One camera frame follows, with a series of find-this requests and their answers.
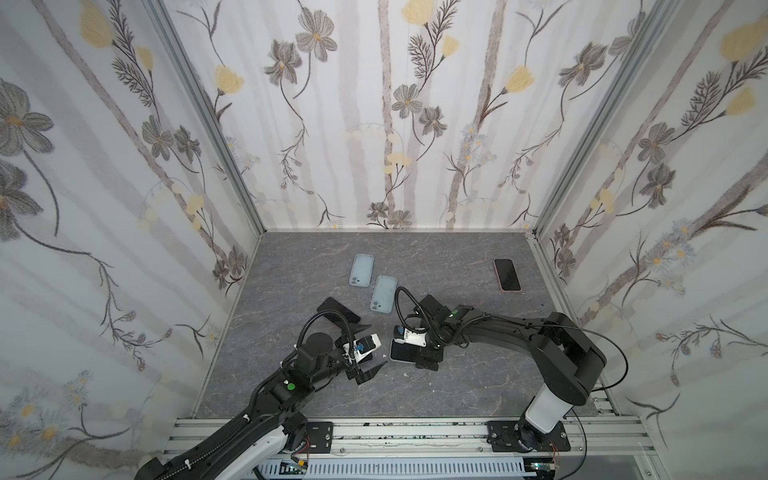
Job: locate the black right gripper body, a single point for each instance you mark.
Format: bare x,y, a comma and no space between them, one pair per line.
429,339

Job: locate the light blue case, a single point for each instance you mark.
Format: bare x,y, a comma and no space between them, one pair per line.
362,270
383,296

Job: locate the aluminium corner frame post left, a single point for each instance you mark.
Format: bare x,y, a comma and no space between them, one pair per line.
190,81

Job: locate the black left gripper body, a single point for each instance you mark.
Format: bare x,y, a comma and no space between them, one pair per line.
350,373

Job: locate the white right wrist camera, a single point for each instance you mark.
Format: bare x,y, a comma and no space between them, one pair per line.
403,336

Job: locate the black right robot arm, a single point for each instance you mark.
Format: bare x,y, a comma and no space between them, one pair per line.
569,362

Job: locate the white cable duct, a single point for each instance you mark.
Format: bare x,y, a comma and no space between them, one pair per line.
399,468

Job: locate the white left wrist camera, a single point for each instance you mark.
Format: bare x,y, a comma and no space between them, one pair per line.
365,347

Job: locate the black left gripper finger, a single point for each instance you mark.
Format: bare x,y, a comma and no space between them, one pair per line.
363,376
360,329

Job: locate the aluminium corner frame post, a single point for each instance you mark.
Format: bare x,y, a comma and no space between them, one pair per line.
648,32
190,81

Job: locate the aluminium corner frame post right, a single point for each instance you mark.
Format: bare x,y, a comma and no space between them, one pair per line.
648,32

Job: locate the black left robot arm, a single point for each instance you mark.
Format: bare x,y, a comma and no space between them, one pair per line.
272,420

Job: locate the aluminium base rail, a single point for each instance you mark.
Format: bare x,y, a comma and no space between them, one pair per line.
454,437

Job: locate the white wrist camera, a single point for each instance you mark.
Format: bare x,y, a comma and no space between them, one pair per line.
365,347
403,336

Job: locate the light blue phone face down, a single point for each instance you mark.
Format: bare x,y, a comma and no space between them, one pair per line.
392,354

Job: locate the purple-edged black phone far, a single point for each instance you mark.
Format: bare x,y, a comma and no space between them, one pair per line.
331,304

